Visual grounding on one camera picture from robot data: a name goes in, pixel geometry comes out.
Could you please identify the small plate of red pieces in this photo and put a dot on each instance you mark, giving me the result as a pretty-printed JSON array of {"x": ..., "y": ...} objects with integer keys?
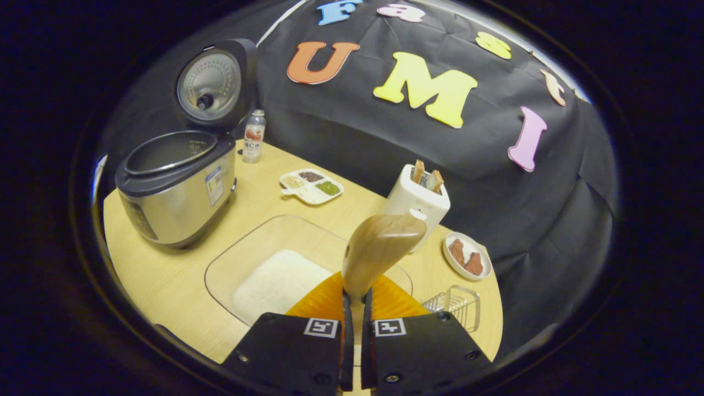
[{"x": 466, "y": 256}]

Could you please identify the brown bread slice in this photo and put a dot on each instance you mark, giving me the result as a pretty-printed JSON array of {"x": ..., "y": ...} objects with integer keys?
[
  {"x": 418, "y": 171},
  {"x": 436, "y": 181}
]

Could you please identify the small clear drink bottle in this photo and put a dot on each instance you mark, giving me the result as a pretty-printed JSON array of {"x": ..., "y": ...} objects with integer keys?
[{"x": 253, "y": 137}]

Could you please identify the white toaster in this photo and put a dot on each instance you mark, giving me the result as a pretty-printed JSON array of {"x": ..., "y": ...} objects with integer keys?
[{"x": 415, "y": 201}]

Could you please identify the dark grey rice cooker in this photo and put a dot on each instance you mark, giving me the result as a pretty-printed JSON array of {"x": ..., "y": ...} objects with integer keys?
[{"x": 176, "y": 203}]

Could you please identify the clear glass tray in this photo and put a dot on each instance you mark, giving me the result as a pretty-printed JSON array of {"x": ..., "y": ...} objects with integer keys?
[{"x": 258, "y": 236}]

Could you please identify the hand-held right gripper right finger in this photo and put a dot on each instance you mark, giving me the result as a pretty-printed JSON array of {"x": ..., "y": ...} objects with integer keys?
[{"x": 423, "y": 357}]

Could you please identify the pile of white rice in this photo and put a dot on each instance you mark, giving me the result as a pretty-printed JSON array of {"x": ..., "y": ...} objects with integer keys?
[{"x": 275, "y": 283}]

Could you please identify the wooden spoon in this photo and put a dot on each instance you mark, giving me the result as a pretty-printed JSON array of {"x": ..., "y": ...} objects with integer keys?
[{"x": 379, "y": 242}]

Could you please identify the white divided dish of beans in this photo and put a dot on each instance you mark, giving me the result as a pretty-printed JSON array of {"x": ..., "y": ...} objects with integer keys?
[{"x": 311, "y": 187}]

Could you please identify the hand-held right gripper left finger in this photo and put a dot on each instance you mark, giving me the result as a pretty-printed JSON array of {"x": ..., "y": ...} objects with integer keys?
[{"x": 291, "y": 357}]

